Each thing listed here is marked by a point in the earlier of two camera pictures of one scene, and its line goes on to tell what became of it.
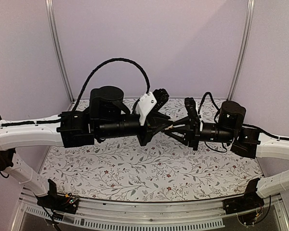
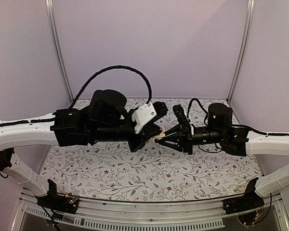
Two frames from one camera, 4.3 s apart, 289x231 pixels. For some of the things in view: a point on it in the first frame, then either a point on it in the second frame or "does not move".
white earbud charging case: x=171 y=126 -> x=162 y=134
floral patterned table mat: x=171 y=169 does not move
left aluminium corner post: x=52 y=21 does not move
